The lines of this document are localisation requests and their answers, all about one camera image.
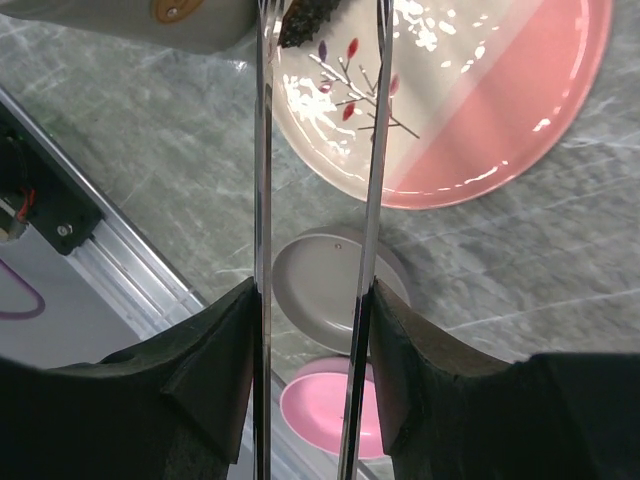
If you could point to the pink round lid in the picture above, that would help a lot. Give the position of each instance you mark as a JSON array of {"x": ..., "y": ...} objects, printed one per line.
[{"x": 313, "y": 405}]

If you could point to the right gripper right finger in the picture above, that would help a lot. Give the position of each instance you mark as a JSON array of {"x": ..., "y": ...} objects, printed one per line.
[{"x": 450, "y": 411}]

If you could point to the metal tongs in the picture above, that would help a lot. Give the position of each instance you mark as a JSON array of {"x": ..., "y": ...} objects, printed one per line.
[{"x": 269, "y": 23}]

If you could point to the pink and cream plate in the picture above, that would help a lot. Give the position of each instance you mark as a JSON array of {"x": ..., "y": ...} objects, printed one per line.
[{"x": 480, "y": 91}]

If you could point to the aluminium rail frame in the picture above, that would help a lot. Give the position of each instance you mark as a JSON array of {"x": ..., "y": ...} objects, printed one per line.
[{"x": 116, "y": 260}]

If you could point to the dark sea cucumber toy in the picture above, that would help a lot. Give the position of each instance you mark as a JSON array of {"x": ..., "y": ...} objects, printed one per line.
[{"x": 303, "y": 20}]

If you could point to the pink cylindrical container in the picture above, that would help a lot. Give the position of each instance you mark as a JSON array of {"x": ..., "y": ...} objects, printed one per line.
[{"x": 173, "y": 11}]

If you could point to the grey round lid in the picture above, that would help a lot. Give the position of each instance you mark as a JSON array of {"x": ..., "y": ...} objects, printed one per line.
[{"x": 315, "y": 280}]

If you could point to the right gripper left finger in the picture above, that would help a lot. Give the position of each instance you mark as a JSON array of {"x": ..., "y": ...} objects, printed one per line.
[{"x": 171, "y": 407}]

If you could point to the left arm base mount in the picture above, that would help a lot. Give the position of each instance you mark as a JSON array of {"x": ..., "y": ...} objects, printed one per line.
[{"x": 40, "y": 191}]

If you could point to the grey cylindrical container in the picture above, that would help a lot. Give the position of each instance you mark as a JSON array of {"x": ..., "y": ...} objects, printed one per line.
[{"x": 215, "y": 26}]

